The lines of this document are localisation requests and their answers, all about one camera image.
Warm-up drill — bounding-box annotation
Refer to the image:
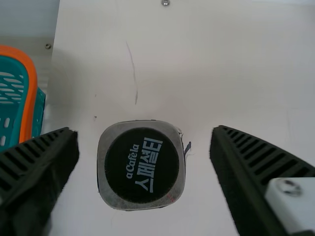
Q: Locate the teal shopping basket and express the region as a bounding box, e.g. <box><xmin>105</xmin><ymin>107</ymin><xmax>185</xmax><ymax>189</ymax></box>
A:
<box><xmin>0</xmin><ymin>44</ymin><xmax>47</xmax><ymax>152</ymax></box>

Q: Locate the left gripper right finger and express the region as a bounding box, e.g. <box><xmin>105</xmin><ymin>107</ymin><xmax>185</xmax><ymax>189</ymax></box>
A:
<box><xmin>209</xmin><ymin>124</ymin><xmax>315</xmax><ymax>236</ymax></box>

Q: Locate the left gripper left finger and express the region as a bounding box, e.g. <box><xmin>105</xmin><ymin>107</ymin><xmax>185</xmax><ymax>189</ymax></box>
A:
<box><xmin>0</xmin><ymin>126</ymin><xmax>81</xmax><ymax>236</ymax></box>

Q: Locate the dark coffee bottle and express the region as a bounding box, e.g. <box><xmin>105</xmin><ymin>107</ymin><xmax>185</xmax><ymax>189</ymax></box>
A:
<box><xmin>96</xmin><ymin>119</ymin><xmax>192</xmax><ymax>211</ymax></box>

